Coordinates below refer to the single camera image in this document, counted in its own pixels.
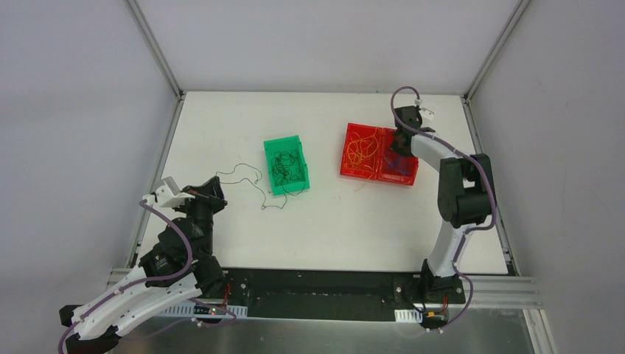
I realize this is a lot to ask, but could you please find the green plastic bin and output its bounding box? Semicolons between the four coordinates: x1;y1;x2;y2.
263;135;310;196

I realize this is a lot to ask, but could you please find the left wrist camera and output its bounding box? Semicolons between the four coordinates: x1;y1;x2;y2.
142;177;195;209

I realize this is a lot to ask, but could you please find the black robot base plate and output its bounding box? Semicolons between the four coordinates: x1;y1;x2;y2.
199;268;469;322

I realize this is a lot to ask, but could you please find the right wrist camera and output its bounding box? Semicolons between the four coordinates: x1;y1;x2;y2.
415;98;435;122

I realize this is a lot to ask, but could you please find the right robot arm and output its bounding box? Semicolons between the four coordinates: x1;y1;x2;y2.
391;105;496;303

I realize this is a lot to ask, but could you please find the red double plastic bin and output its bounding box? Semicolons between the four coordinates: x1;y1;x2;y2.
339;122;419;186

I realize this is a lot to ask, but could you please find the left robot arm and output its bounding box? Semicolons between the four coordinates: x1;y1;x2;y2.
57;176;228;353

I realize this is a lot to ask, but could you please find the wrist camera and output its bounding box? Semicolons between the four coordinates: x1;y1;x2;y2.
142;177;195;209
415;98;435;122

